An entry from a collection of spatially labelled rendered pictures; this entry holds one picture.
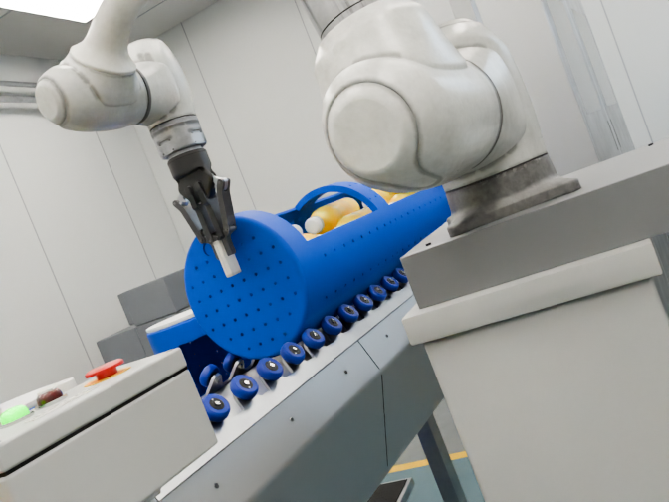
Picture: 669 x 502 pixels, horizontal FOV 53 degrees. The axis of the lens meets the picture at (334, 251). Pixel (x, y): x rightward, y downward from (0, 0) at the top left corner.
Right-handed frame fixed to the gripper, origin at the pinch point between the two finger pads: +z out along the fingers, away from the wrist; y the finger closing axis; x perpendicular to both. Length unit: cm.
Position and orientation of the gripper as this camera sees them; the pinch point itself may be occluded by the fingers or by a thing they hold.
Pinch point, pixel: (227, 257)
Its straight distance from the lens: 124.5
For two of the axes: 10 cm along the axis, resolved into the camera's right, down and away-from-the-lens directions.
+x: 4.5, -2.3, 8.6
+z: 3.7, 9.3, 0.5
